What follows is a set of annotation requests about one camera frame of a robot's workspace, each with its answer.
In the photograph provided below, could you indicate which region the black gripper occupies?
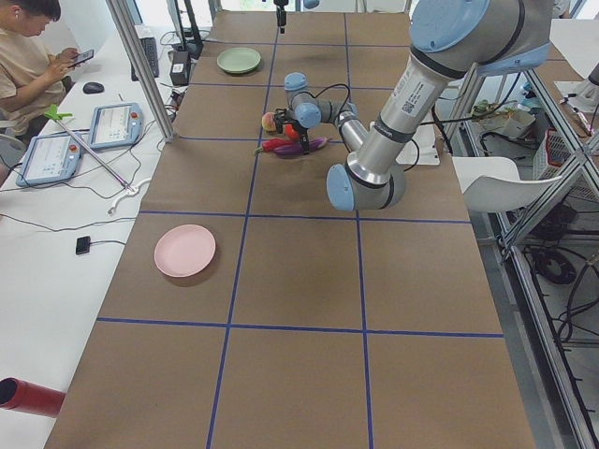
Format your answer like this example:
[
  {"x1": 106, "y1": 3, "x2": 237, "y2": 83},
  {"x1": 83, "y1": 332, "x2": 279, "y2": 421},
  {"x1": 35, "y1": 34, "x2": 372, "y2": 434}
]
[
  {"x1": 273, "y1": 0, "x2": 287, "y2": 34},
  {"x1": 290, "y1": 123, "x2": 310, "y2": 154}
]

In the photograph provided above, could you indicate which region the purple eggplant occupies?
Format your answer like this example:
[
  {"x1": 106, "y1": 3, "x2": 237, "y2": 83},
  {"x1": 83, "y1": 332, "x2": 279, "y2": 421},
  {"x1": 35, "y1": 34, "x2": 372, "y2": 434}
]
[{"x1": 273, "y1": 138, "x2": 330, "y2": 157}]

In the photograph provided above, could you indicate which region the red tomato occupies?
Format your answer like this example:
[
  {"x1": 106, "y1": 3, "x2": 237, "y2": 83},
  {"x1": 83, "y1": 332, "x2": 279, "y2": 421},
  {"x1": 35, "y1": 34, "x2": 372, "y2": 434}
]
[{"x1": 284, "y1": 123, "x2": 300, "y2": 142}]

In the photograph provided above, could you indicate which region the red chili pepper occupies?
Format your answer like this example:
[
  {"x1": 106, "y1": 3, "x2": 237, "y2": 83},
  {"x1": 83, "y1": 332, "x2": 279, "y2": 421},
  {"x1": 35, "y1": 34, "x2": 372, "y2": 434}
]
[{"x1": 254, "y1": 138, "x2": 289, "y2": 154}]

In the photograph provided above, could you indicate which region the peach fruit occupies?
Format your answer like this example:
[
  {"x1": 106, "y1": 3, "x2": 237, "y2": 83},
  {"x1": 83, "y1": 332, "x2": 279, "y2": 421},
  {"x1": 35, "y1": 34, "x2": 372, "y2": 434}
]
[{"x1": 261, "y1": 111, "x2": 278, "y2": 134}]

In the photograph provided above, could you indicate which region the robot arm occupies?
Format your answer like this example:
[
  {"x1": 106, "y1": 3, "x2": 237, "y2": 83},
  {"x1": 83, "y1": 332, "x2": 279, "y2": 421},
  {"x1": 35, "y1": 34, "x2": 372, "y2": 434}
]
[{"x1": 284, "y1": 0, "x2": 553, "y2": 211}]

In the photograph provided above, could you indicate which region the light green plate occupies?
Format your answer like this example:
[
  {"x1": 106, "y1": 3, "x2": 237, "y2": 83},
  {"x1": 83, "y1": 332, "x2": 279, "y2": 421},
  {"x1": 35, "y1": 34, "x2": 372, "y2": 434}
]
[{"x1": 216, "y1": 47, "x2": 261, "y2": 75}]

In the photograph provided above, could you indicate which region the black power box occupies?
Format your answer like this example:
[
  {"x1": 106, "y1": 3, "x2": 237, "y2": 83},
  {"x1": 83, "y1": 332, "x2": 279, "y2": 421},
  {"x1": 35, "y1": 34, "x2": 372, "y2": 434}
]
[{"x1": 169, "y1": 51, "x2": 191, "y2": 86}]

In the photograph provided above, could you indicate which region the black keyboard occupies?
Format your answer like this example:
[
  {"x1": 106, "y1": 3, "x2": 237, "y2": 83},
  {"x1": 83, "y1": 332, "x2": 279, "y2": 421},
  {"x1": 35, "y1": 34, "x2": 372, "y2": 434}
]
[{"x1": 139, "y1": 36, "x2": 160, "y2": 78}]

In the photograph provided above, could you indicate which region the pink plate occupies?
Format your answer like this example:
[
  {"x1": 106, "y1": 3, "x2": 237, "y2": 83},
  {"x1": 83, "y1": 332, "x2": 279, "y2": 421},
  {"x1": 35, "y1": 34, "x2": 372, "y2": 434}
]
[{"x1": 153, "y1": 224, "x2": 216, "y2": 278}]

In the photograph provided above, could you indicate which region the white chair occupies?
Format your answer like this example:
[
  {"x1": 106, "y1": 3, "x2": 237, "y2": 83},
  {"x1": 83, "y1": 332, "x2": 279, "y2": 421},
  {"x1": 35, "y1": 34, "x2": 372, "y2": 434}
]
[{"x1": 452, "y1": 156, "x2": 562, "y2": 213}]

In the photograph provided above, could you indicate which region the far teach pendant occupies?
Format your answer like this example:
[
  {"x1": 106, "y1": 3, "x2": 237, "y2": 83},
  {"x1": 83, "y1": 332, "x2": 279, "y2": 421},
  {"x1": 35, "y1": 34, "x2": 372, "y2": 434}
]
[{"x1": 88, "y1": 103, "x2": 143, "y2": 150}]

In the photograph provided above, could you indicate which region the teach pendant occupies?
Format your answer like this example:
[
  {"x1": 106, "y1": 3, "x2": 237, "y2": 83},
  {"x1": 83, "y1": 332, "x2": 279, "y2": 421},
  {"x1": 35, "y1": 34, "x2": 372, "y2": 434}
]
[
  {"x1": 16, "y1": 133, "x2": 81, "y2": 187},
  {"x1": 88, "y1": 103, "x2": 143, "y2": 150}
]

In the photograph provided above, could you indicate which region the black smartphone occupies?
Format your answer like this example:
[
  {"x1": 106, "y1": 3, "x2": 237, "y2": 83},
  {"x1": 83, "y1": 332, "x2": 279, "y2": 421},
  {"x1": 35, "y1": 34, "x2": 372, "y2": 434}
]
[{"x1": 68, "y1": 49, "x2": 95, "y2": 68}]

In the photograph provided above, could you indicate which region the black computer mouse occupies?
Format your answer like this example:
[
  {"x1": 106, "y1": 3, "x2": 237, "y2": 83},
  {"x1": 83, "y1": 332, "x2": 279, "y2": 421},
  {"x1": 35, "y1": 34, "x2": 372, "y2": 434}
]
[{"x1": 82, "y1": 81, "x2": 105, "y2": 94}]

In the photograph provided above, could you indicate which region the small black device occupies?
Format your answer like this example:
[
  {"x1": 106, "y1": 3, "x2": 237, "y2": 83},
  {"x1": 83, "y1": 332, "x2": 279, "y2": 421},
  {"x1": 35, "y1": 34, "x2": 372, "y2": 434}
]
[{"x1": 75, "y1": 236, "x2": 92, "y2": 255}]

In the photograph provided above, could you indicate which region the green-tipped grabber stick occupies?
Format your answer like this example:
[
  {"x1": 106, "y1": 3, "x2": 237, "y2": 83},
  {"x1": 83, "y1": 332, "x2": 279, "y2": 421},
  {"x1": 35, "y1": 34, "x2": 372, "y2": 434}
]
[{"x1": 44, "y1": 104, "x2": 139, "y2": 196}]

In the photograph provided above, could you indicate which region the white plastic basket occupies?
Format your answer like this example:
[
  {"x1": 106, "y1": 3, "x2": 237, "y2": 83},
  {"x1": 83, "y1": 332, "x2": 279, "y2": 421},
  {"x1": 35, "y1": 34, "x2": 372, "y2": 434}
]
[{"x1": 533, "y1": 129, "x2": 571, "y2": 180}]

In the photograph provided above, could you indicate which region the near teach pendant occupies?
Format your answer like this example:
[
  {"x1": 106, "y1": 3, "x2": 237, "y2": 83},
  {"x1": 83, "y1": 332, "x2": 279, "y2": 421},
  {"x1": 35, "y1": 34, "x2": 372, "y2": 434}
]
[{"x1": 16, "y1": 133, "x2": 81, "y2": 187}]

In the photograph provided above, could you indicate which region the seated person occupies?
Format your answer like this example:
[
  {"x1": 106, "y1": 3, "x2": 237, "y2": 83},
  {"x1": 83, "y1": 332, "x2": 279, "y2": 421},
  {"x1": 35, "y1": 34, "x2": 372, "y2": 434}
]
[{"x1": 1, "y1": 0, "x2": 79, "y2": 141}]

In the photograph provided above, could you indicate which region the red cylinder bottle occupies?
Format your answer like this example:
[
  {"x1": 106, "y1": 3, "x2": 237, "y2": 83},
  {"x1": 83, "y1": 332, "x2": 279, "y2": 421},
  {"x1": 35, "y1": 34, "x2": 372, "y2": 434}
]
[{"x1": 1, "y1": 378, "x2": 66, "y2": 418}]

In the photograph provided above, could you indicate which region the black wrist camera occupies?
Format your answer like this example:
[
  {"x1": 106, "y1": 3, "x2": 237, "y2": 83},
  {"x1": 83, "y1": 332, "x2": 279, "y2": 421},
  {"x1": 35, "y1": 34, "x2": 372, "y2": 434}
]
[{"x1": 273, "y1": 108, "x2": 289, "y2": 134}]

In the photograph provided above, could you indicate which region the aluminium frame post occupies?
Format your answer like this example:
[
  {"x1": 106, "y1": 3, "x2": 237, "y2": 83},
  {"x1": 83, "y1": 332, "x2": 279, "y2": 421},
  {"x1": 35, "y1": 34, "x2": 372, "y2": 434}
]
[{"x1": 106, "y1": 0, "x2": 175, "y2": 143}]

